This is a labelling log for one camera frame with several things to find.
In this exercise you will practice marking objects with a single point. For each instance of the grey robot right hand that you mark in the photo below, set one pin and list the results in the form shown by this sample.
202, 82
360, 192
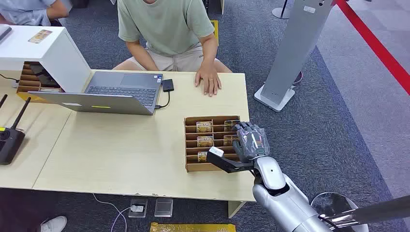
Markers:
253, 142

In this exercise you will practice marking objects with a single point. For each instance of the person's left hand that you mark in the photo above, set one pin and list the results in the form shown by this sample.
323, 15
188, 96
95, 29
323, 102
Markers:
209, 78

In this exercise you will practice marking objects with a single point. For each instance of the person's left forearm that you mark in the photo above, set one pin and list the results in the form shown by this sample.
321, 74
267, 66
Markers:
209, 52

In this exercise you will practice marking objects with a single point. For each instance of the person's right forearm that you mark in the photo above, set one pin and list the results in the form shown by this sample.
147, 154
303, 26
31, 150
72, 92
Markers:
142, 57

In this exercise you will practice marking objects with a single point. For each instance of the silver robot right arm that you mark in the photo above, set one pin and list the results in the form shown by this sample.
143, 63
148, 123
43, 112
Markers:
283, 198

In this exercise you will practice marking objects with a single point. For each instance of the gold printed card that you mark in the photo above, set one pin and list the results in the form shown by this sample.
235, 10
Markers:
204, 127
229, 140
40, 36
205, 141
202, 157
229, 125

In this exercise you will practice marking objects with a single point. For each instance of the person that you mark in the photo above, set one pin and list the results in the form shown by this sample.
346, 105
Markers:
25, 11
166, 28

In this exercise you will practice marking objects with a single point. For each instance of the cardboard card organizer tray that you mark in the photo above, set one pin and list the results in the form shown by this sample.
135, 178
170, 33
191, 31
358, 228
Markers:
192, 167

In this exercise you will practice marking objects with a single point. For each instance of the black external drive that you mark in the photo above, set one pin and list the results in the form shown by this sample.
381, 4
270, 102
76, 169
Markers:
168, 85

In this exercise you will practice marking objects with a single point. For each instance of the yellow chair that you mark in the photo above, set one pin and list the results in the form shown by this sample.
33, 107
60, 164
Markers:
215, 30

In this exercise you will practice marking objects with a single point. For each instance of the desk leg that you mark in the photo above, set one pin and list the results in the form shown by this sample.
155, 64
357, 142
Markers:
235, 208

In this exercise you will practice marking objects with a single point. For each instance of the grey laptop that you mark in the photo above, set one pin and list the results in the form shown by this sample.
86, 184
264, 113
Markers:
128, 85

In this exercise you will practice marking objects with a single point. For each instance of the grey kiosk stand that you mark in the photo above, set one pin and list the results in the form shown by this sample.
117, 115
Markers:
298, 41

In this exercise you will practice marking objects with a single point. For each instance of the silver stanchion base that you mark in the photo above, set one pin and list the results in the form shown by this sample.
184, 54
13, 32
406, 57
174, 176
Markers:
281, 13

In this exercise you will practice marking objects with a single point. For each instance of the round chrome stanchion base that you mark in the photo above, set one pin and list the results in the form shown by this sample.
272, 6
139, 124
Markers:
333, 201

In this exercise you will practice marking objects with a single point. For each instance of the yellow floor strip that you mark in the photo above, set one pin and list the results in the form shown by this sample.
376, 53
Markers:
192, 228

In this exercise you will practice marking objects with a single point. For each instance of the closed floor socket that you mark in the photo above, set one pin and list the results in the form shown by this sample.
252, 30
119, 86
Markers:
163, 208

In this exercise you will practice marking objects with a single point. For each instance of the floor socket with plug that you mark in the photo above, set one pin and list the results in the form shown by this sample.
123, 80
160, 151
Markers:
138, 208

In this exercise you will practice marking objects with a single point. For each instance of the chrome stanchion pole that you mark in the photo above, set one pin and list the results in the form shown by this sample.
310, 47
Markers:
371, 213

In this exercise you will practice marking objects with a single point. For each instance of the white box cabinet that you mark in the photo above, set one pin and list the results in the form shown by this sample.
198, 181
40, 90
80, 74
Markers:
61, 57

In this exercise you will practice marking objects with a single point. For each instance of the cardboard organizer under cabinet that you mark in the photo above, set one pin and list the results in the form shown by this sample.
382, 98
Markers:
27, 84

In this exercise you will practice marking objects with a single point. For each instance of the black antenna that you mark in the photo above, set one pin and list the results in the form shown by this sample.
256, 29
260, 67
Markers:
3, 101

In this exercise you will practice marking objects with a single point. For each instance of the black router with antenna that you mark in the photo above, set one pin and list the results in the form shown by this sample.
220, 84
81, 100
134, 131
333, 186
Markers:
11, 144

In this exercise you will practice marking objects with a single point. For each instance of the grey flat device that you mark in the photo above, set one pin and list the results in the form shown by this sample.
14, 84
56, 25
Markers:
4, 32

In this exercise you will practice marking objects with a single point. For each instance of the white shoe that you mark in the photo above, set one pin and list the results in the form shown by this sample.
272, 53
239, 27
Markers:
54, 224

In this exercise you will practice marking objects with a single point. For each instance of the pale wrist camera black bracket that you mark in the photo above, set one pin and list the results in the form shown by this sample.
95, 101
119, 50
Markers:
224, 163

